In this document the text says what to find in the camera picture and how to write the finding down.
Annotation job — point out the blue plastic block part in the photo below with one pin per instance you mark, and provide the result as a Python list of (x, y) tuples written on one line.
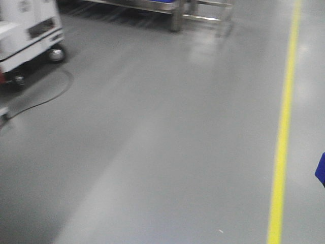
[(320, 171)]

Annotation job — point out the white wheeled cart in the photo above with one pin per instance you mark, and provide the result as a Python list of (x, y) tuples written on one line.
[(28, 29)]

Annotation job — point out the steel table frame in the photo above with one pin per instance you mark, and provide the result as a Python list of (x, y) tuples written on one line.
[(179, 10)]

